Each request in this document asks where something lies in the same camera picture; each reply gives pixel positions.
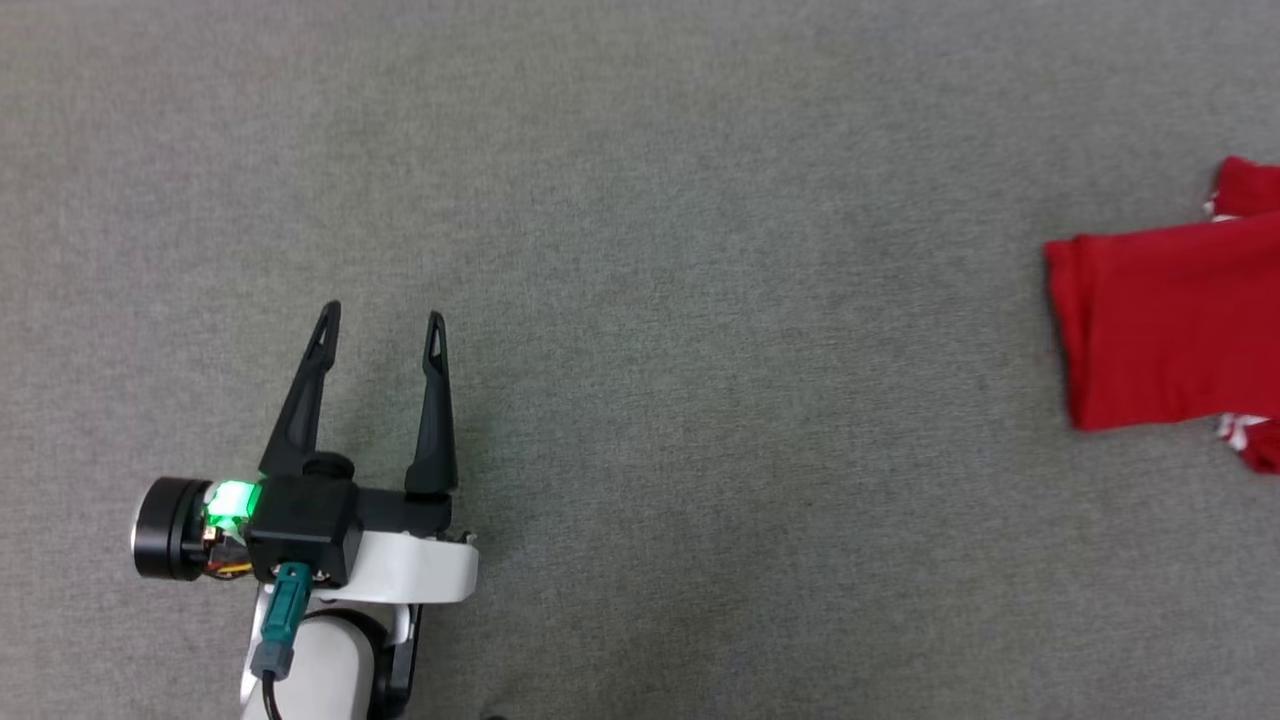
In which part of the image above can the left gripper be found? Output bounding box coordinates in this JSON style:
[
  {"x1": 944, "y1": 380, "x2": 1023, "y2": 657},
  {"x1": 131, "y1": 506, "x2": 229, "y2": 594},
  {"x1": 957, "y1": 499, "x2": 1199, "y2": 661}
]
[{"x1": 131, "y1": 299, "x2": 480, "y2": 607}]

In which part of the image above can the red and white jersey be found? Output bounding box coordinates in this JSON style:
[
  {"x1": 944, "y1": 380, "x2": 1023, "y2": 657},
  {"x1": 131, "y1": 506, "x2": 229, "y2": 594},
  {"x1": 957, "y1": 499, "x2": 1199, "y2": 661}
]
[{"x1": 1042, "y1": 155, "x2": 1280, "y2": 477}]

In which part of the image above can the left teal cable connector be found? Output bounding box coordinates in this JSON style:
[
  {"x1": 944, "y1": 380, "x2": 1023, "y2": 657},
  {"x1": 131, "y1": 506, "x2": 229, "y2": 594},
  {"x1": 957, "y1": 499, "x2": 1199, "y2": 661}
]
[{"x1": 249, "y1": 561, "x2": 314, "y2": 683}]

